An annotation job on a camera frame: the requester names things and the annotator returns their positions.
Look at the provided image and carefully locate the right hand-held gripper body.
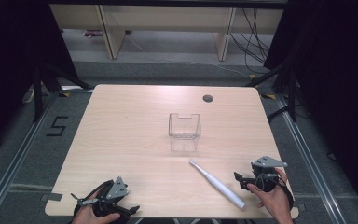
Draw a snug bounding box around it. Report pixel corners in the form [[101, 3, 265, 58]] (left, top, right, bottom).
[[244, 155, 289, 193]]

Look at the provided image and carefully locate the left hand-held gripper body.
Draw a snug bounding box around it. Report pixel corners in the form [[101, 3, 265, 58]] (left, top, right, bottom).
[[74, 175, 132, 224]]

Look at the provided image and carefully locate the white electric toothbrush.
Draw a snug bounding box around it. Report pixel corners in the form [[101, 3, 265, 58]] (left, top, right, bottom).
[[188, 158, 247, 210]]

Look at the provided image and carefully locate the clear plastic container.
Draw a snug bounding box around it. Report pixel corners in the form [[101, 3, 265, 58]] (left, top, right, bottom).
[[168, 112, 202, 153]]

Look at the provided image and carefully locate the person's left hand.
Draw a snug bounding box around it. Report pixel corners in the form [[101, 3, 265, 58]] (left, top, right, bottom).
[[70, 188, 121, 224]]

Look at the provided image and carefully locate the person's right hand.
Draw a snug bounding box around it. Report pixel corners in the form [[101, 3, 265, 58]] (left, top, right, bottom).
[[246, 167, 295, 224]]

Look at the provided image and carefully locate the grey tape patch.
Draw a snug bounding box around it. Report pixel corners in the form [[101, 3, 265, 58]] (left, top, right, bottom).
[[40, 192, 63, 203]]

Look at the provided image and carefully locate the black metal stand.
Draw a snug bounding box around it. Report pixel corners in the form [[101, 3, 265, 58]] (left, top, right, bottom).
[[32, 61, 93, 123], [244, 61, 298, 123]]

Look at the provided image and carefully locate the black curtain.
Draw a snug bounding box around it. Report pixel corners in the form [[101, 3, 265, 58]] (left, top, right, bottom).
[[0, 0, 79, 158], [263, 0, 358, 216]]

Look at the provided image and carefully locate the pink object under shelf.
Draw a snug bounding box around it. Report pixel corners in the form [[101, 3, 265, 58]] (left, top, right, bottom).
[[82, 29, 104, 39]]

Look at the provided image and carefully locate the light wooden shelf unit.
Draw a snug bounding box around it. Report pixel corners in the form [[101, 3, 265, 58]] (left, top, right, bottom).
[[48, 3, 285, 63]]

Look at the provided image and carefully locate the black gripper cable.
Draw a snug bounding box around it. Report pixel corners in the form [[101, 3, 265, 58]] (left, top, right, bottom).
[[254, 173, 295, 210], [73, 179, 115, 216]]

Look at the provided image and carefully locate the aluminium floor rail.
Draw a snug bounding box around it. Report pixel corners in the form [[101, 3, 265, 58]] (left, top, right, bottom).
[[275, 93, 347, 224], [0, 92, 60, 224]]

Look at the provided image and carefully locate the thick black floor cable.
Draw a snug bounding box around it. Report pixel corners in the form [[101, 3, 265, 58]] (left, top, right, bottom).
[[266, 105, 293, 123]]

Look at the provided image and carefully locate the white coiled cable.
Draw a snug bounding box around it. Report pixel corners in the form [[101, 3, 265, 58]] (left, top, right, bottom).
[[21, 88, 36, 105]]

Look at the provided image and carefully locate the bundle of black cables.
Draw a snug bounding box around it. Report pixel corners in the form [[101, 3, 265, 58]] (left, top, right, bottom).
[[228, 7, 272, 75]]

